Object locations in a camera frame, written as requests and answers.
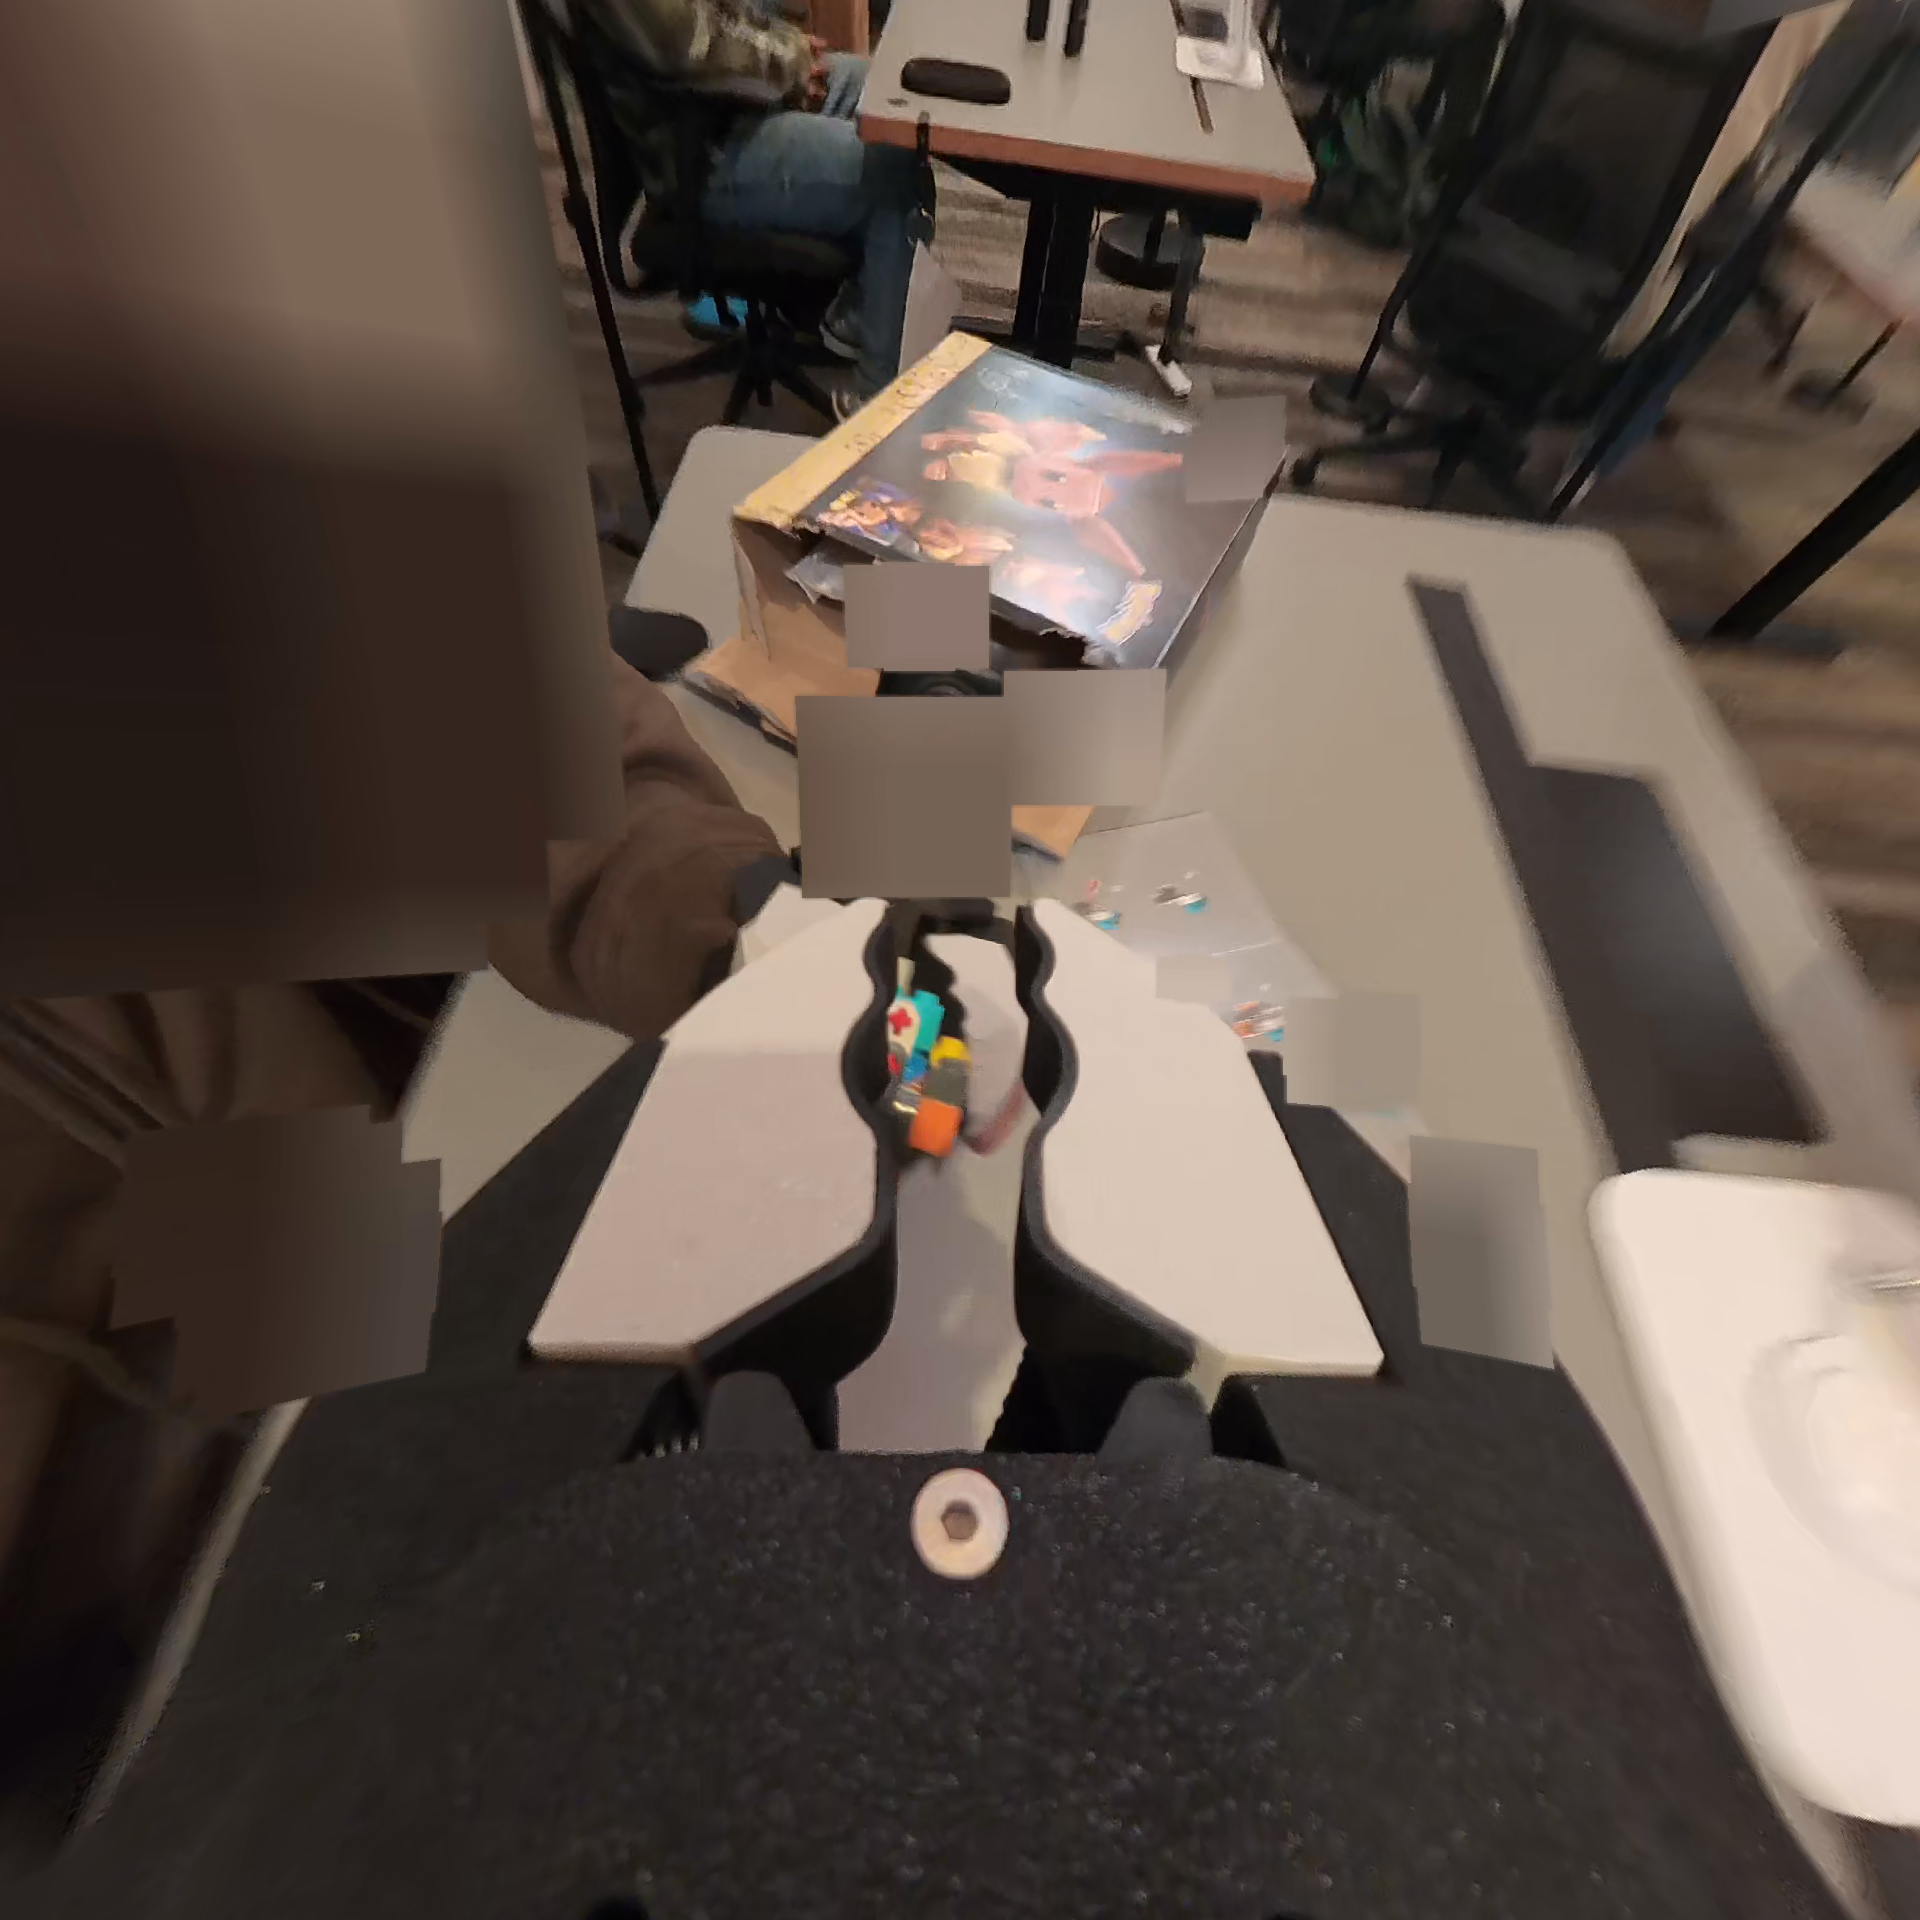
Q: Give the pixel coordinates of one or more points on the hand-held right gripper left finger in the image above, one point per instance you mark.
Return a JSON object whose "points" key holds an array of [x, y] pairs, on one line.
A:
{"points": [[720, 1170]]}

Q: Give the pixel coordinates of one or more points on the clear bag of small bricks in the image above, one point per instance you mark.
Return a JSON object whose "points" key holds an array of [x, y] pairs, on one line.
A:
{"points": [[1154, 902]]}

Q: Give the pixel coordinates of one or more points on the person's brown jacket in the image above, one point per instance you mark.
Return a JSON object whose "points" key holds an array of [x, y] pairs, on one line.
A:
{"points": [[76, 1501]]}

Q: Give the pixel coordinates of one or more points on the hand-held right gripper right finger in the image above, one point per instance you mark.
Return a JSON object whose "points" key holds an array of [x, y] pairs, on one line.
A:
{"points": [[1185, 1201]]}

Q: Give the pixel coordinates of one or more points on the grey desk with wooden edge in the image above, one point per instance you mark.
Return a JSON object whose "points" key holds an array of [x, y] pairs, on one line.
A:
{"points": [[1079, 105]]}

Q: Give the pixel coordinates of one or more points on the black office chair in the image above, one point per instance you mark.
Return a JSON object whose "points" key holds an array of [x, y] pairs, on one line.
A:
{"points": [[1560, 225], [744, 254]]}

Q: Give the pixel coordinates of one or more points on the black oblong case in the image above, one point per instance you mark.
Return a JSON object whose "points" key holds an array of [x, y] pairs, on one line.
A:
{"points": [[954, 78]]}

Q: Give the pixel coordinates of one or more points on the person's left forearm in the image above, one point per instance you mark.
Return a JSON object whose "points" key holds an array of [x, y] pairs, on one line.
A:
{"points": [[646, 870]]}

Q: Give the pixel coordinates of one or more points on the colourful toy brick model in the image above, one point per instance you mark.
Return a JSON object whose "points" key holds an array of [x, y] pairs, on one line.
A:
{"points": [[937, 1072]]}

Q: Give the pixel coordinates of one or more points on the white plastic tray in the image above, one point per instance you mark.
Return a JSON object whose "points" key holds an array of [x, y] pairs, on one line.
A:
{"points": [[1694, 1424]]}

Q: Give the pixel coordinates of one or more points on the printed cardboard toy box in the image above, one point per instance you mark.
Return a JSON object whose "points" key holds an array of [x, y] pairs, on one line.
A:
{"points": [[1035, 464]]}

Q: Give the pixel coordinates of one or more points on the black tripod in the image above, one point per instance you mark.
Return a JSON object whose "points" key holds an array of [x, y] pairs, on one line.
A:
{"points": [[599, 301]]}

